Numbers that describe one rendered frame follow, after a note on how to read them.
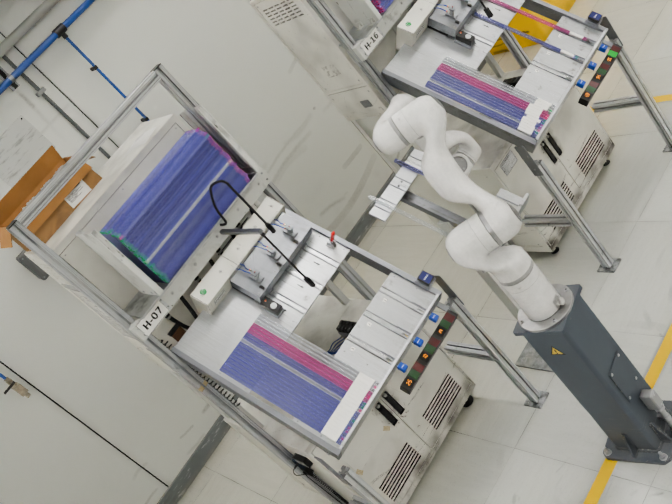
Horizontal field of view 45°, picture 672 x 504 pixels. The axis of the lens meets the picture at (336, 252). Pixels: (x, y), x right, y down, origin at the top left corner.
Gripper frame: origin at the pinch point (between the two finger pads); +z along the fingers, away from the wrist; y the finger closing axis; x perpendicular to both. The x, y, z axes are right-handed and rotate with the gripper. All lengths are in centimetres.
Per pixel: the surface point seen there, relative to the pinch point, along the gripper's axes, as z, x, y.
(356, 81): 41, -62, -32
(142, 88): -37, -108, 29
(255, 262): -7, -49, 61
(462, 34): 29, -30, -68
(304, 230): -3, -40, 41
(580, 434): 18, 85, 57
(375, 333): -9, 2, 62
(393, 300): -4.7, 1.5, 48.5
